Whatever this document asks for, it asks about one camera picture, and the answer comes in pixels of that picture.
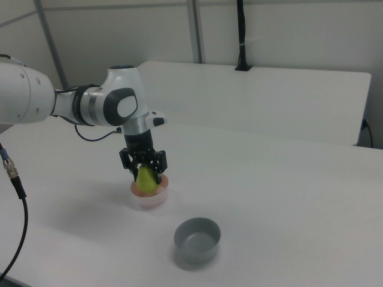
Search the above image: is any white cable tie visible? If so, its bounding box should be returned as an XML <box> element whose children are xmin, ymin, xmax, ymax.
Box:
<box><xmin>240</xmin><ymin>36</ymin><xmax>262</xmax><ymax>48</ymax></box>

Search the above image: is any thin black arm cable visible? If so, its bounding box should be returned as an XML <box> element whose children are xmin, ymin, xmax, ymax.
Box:
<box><xmin>74</xmin><ymin>123</ymin><xmax>121</xmax><ymax>142</ymax></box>

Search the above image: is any black cable with metal connector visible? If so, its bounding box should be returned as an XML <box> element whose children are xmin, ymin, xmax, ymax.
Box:
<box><xmin>0</xmin><ymin>142</ymin><xmax>29</xmax><ymax>279</ymax></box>

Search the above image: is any grey metal frame post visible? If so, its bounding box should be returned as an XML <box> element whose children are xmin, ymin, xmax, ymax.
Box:
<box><xmin>185</xmin><ymin>0</ymin><xmax>206</xmax><ymax>64</ymax></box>
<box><xmin>34</xmin><ymin>0</ymin><xmax>69</xmax><ymax>90</ymax></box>

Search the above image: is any green pear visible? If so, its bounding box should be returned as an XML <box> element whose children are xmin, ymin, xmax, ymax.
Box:
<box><xmin>136</xmin><ymin>165</ymin><xmax>159</xmax><ymax>195</ymax></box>

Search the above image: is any white side table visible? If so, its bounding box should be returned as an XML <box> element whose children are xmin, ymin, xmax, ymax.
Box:
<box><xmin>136</xmin><ymin>60</ymin><xmax>373</xmax><ymax>147</ymax></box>

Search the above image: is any grey plastic bowl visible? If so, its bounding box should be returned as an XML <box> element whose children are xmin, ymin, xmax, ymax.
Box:
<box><xmin>174</xmin><ymin>217</ymin><xmax>222</xmax><ymax>264</ymax></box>

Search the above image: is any pink plastic bowl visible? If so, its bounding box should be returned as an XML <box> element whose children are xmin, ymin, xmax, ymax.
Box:
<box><xmin>129</xmin><ymin>174</ymin><xmax>170</xmax><ymax>210</ymax></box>

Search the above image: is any black wall cable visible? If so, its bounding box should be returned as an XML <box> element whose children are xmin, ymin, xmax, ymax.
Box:
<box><xmin>361</xmin><ymin>118</ymin><xmax>375</xmax><ymax>148</ymax></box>

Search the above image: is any black pole with clamp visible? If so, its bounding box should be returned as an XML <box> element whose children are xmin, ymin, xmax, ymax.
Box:
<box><xmin>234</xmin><ymin>0</ymin><xmax>254</xmax><ymax>72</ymax></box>

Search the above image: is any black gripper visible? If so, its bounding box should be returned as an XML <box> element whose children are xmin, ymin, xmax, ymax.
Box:
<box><xmin>118</xmin><ymin>130</ymin><xmax>168</xmax><ymax>184</ymax></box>

